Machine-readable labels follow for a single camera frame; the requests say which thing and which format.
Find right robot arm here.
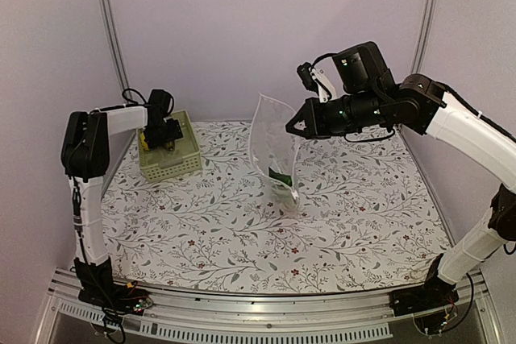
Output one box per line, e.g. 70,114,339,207
285,41,515,313

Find right metal frame post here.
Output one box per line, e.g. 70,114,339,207
410,0,438,73

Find toy yellow corn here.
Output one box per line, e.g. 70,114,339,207
139,131,151,151

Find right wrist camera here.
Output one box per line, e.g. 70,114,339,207
297,62,337,103

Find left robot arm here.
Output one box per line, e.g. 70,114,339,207
60,89,181,310

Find toy small green cucumber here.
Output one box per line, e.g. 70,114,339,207
272,185,299,207

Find clear zip top bag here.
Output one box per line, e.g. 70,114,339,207
248,94,301,211

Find toy eggplant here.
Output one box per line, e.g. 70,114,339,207
162,140,176,152

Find floral table mat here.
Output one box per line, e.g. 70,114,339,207
102,122,450,293

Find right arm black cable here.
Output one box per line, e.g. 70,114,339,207
312,52,339,69

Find front aluminium rail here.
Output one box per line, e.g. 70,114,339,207
35,270,505,343

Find left metal frame post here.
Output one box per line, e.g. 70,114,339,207
98,0,130,92

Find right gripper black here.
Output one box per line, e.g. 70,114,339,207
285,88,385,139

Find cream plastic basket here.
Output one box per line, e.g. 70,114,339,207
137,110,202,182

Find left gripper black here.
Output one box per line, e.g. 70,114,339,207
144,118,182,149

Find metal frame post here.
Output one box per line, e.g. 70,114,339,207
410,0,438,73
98,0,130,92

